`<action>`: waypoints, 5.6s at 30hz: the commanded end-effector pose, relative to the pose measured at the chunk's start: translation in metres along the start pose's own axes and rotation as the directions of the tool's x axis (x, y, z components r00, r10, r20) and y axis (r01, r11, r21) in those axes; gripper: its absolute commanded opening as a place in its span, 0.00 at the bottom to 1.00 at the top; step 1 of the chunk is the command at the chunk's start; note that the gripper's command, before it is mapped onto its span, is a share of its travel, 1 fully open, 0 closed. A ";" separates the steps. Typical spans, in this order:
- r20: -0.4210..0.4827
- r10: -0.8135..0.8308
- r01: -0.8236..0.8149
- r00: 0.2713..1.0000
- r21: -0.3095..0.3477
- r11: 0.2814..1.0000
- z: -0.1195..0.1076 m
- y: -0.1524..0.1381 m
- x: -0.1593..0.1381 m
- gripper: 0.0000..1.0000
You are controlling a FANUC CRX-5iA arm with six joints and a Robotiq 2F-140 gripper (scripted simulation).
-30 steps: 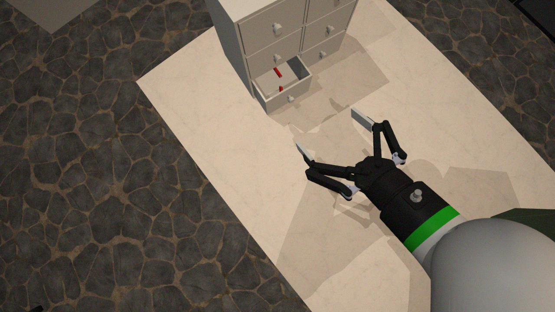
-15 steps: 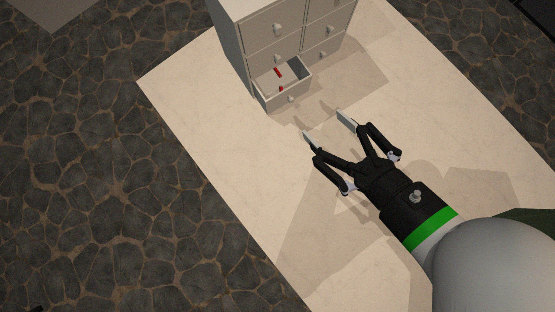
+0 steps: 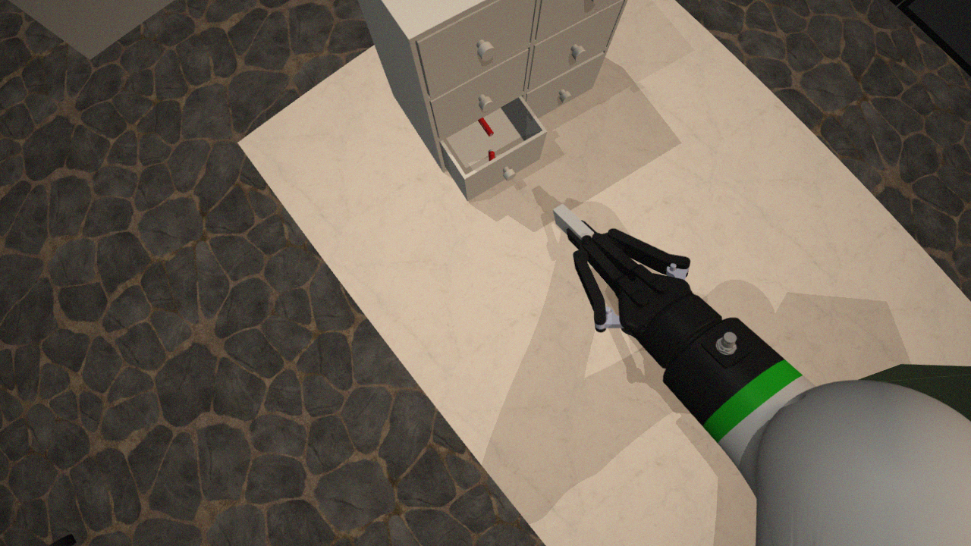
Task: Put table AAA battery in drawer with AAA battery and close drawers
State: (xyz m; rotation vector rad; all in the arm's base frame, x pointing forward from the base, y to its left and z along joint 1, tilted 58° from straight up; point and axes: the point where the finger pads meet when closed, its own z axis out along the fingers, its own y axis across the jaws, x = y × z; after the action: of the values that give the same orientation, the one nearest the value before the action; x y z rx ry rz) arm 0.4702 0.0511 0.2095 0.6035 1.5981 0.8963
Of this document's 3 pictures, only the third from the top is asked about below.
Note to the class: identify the tan drawer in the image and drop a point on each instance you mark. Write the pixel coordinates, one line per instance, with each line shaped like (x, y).
(484, 92)
(518, 138)
(449, 54)
(554, 14)
(577, 80)
(569, 46)

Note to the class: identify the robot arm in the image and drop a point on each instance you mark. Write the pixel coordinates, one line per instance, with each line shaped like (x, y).
(852, 463)

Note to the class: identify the small grey chest of drawers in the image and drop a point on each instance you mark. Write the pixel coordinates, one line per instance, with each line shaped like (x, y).
(395, 25)

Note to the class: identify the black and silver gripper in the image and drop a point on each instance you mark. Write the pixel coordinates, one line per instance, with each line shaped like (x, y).
(646, 310)

